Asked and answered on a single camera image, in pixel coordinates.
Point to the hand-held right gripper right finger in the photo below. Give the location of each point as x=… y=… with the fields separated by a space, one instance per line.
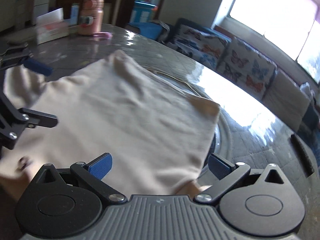
x=218 y=168

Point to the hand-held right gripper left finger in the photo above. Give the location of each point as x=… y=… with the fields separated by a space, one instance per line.
x=101 y=166

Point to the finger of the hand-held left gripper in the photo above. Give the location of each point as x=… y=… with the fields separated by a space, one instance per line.
x=42 y=121
x=37 y=66

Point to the beige cloth garment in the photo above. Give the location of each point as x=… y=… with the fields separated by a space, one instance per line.
x=112 y=117

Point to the white tissue pack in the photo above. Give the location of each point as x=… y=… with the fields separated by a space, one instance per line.
x=52 y=31

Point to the pink cartoon face bottle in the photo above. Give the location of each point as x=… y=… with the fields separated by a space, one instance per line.
x=91 y=17

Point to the black ribbed bar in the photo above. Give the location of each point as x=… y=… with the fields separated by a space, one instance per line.
x=301 y=152

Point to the plain beige cushion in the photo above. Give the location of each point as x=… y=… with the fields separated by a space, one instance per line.
x=285 y=100

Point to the butterfly print cushion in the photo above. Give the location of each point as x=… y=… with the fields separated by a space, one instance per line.
x=200 y=45
x=247 y=70

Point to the blue plastic bin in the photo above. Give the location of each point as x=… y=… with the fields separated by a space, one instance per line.
x=143 y=12

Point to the grey quilted table cover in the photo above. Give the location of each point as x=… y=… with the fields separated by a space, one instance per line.
x=160 y=52

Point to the grey knitted blanket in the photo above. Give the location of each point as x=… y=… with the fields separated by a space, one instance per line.
x=161 y=25

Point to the dark sofa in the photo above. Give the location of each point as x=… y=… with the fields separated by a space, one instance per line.
x=185 y=21

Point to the window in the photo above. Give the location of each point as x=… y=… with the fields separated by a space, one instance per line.
x=270 y=12

